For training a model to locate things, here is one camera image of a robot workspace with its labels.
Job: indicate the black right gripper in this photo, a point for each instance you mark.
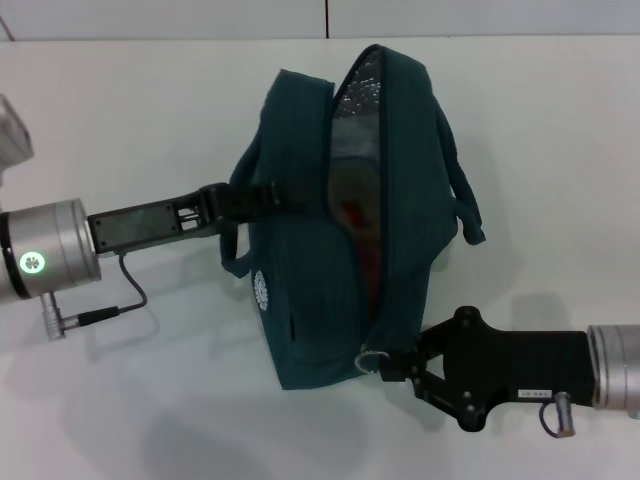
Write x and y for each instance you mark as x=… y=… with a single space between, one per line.
x=525 y=367

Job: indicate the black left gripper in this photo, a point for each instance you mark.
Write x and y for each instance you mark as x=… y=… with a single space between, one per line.
x=140 y=222

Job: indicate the dark teal insulated lunch bag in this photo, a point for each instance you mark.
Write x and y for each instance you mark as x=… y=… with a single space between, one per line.
x=300 y=280

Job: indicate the clear food container blue seal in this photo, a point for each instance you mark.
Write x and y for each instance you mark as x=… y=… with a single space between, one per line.
x=357 y=165

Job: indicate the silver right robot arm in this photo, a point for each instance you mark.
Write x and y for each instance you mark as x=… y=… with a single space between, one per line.
x=617 y=370

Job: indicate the white partition board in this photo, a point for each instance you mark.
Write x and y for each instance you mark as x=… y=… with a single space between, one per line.
x=450 y=15

